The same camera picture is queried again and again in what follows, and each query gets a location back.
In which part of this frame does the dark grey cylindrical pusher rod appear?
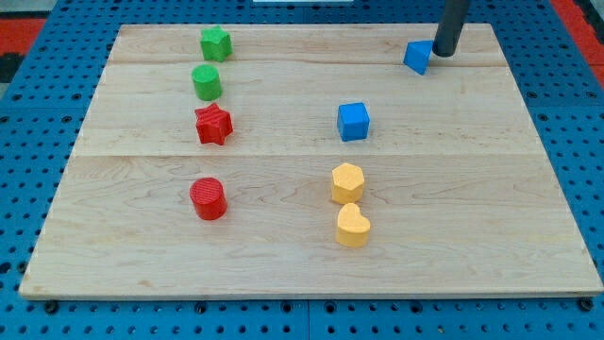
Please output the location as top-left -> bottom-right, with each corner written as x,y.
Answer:
432,0 -> 471,58

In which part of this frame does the blue triangle block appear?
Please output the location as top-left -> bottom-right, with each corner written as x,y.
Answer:
403,40 -> 433,76

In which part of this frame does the blue cube block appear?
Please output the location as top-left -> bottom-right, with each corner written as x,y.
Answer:
337,102 -> 370,142

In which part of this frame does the yellow hexagon block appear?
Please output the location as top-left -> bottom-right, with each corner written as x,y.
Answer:
331,162 -> 364,204

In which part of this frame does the yellow heart block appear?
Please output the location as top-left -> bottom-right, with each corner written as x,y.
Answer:
336,203 -> 371,247

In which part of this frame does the green star block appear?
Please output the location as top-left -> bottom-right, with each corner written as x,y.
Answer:
200,25 -> 232,62

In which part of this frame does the green cylinder block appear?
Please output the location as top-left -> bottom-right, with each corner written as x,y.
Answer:
192,64 -> 223,101

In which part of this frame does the red star block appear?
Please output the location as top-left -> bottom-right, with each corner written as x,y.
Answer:
194,103 -> 233,145

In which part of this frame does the light wooden board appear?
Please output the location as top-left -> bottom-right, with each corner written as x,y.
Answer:
20,24 -> 603,300

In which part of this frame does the red cylinder block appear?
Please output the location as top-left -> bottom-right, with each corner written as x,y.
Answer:
190,178 -> 227,220

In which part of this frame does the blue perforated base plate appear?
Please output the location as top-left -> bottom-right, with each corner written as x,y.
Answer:
1,1 -> 603,339

